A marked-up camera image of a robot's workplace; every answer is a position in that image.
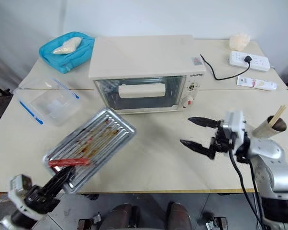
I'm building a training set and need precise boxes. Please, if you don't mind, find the cream oven door handle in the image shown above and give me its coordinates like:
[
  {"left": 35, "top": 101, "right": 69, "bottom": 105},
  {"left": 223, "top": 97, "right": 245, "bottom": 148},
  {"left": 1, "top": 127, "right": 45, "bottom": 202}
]
[{"left": 118, "top": 83, "right": 166, "bottom": 99}]

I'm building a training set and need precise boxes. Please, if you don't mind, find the beige paper tube holder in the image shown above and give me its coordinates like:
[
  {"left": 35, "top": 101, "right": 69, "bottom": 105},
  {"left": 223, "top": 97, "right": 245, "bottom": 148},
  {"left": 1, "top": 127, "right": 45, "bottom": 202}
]
[{"left": 252, "top": 115, "right": 288, "bottom": 140}]

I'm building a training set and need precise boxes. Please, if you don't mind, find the wooden chopstick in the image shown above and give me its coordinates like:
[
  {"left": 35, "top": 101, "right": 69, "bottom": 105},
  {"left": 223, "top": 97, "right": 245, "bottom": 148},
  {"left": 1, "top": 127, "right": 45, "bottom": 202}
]
[
  {"left": 268, "top": 104, "right": 285, "bottom": 126},
  {"left": 269, "top": 105, "right": 287, "bottom": 127}
]

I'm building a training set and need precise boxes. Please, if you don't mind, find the silver ribbed baking tray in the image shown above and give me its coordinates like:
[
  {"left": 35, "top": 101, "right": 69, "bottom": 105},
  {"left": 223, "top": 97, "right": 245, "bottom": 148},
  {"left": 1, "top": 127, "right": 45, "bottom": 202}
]
[{"left": 42, "top": 107, "right": 137, "bottom": 195}]

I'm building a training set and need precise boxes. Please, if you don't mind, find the cream oven timer knob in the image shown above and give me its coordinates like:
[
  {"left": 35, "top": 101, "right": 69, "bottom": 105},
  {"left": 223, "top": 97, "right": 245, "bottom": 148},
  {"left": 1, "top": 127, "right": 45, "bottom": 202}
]
[{"left": 181, "top": 95, "right": 195, "bottom": 110}]

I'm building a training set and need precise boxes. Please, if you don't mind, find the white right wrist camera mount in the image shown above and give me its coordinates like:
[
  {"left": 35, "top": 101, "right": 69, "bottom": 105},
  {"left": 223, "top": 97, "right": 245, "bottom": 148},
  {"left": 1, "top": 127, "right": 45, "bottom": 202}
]
[{"left": 221, "top": 110, "right": 249, "bottom": 145}]

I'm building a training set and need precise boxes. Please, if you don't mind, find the white printed carton box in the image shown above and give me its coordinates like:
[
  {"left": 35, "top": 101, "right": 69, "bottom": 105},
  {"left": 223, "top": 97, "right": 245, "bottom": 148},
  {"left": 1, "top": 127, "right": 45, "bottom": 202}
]
[{"left": 236, "top": 75, "right": 277, "bottom": 92}]

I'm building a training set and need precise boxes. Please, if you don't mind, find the cream toaster oven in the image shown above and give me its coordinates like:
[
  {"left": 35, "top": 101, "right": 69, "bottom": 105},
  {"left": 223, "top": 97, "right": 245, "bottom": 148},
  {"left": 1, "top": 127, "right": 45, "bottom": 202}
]
[{"left": 88, "top": 34, "right": 205, "bottom": 115}]

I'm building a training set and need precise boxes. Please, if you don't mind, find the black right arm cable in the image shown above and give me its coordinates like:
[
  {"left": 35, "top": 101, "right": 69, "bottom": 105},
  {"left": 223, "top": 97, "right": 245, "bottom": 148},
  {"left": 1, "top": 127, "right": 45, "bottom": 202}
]
[{"left": 229, "top": 146, "right": 266, "bottom": 230}]

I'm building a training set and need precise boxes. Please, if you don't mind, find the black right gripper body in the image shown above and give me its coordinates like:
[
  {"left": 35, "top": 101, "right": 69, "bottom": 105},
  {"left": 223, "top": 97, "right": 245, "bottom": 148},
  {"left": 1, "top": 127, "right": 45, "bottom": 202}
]
[{"left": 209, "top": 121, "right": 233, "bottom": 160}]

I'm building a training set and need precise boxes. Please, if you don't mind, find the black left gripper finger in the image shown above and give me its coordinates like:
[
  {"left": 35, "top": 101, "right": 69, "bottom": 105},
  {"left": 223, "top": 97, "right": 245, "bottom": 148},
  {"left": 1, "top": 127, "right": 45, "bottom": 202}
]
[
  {"left": 44, "top": 176, "right": 67, "bottom": 195},
  {"left": 52, "top": 166, "right": 76, "bottom": 188}
]

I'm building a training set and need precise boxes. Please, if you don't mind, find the clear bag of rice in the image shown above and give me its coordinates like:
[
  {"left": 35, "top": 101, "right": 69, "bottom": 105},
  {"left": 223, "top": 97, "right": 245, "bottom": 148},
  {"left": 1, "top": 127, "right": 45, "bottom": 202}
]
[{"left": 51, "top": 37, "right": 84, "bottom": 56}]

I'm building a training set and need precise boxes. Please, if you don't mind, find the red sausage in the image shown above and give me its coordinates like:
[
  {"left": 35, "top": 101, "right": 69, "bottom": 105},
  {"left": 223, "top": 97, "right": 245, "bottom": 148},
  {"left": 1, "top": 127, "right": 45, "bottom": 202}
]
[{"left": 48, "top": 157, "right": 92, "bottom": 168}]

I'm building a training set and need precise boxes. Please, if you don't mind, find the small metal caster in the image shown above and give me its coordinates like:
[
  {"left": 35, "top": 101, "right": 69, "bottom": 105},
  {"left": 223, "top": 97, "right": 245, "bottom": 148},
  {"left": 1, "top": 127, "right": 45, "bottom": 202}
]
[
  {"left": 204, "top": 215, "right": 229, "bottom": 230},
  {"left": 78, "top": 212, "right": 102, "bottom": 230}
]

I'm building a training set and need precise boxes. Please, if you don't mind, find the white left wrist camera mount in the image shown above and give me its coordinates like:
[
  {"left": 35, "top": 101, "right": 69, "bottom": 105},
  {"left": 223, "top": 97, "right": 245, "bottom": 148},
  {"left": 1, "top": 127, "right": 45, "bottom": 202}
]
[{"left": 7, "top": 174, "right": 34, "bottom": 218}]

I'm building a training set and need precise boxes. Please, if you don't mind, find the blue fabric pouch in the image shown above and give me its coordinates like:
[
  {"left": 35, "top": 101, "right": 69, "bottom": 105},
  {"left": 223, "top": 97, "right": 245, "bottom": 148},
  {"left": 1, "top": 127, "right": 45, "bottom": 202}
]
[{"left": 38, "top": 31, "right": 96, "bottom": 74}]

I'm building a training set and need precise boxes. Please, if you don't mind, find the white power strip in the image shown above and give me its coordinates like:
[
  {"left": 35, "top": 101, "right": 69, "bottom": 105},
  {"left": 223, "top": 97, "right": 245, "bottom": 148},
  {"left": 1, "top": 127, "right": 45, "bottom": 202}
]
[{"left": 227, "top": 50, "right": 271, "bottom": 73}]

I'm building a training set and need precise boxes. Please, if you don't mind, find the dark brown rounded shape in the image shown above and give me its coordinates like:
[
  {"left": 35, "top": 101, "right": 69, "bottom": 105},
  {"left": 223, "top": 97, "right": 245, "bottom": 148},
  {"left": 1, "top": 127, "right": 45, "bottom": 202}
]
[
  {"left": 166, "top": 202, "right": 193, "bottom": 230},
  {"left": 105, "top": 203, "right": 140, "bottom": 230}
]

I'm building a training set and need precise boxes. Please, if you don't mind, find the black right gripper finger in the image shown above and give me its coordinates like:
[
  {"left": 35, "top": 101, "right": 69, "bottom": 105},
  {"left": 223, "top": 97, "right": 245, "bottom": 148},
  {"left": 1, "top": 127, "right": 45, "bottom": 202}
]
[
  {"left": 179, "top": 138, "right": 216, "bottom": 159},
  {"left": 187, "top": 116, "right": 220, "bottom": 129}
]

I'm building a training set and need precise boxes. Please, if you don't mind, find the black oven power cable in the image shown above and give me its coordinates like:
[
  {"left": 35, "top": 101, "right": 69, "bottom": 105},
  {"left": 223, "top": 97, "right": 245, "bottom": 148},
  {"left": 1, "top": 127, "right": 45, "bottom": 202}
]
[{"left": 199, "top": 53, "right": 251, "bottom": 81}]

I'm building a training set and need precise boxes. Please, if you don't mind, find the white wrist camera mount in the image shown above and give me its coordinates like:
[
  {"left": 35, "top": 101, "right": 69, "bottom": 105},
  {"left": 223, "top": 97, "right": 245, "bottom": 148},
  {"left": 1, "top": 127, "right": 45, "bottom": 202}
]
[
  {"left": 221, "top": 110, "right": 249, "bottom": 145},
  {"left": 7, "top": 174, "right": 34, "bottom": 218}
]

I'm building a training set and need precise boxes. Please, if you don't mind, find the crumpled pale tissue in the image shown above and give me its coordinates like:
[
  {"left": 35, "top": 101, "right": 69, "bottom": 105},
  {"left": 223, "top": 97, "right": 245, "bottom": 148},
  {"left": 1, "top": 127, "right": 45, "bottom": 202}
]
[{"left": 230, "top": 33, "right": 252, "bottom": 51}]

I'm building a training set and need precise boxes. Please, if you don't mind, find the clear plastic food container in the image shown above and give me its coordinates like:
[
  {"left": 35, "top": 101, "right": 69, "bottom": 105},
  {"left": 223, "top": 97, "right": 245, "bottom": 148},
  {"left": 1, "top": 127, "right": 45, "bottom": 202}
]
[{"left": 30, "top": 90, "right": 82, "bottom": 127}]

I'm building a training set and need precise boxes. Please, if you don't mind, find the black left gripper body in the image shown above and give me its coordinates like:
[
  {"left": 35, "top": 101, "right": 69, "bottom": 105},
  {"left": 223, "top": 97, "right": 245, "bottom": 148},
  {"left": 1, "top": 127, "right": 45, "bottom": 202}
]
[{"left": 23, "top": 181, "right": 61, "bottom": 216}]

